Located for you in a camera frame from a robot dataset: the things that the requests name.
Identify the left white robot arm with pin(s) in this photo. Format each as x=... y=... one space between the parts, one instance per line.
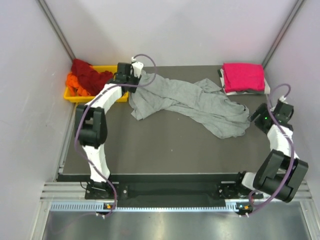
x=90 y=119

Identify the aluminium frame rail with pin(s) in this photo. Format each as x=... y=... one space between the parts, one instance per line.
x=62 y=191

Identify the dark red t shirt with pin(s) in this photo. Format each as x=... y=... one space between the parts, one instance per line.
x=88 y=78

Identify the folded white t shirt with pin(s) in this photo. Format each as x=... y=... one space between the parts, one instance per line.
x=266 y=90

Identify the folded pink t shirt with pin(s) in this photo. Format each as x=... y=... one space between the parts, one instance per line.
x=240 y=77

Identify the grey t shirt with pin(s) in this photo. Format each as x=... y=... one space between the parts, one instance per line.
x=202 y=101

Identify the orange t shirt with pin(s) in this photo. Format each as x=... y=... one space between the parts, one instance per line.
x=74 y=87

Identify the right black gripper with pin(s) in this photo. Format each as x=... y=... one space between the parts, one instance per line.
x=262 y=110

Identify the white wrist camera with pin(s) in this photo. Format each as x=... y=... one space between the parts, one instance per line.
x=137 y=67
x=282 y=99

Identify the slotted cable duct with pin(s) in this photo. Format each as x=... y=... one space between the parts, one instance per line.
x=104 y=207

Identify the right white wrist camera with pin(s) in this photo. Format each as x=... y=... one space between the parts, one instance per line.
x=282 y=99

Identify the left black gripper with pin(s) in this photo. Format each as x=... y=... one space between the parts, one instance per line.
x=137 y=80

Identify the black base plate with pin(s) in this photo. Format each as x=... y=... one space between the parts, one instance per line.
x=169 y=190

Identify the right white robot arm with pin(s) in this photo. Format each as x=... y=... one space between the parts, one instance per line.
x=275 y=124

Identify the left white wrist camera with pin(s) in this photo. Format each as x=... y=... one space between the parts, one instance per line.
x=137 y=67

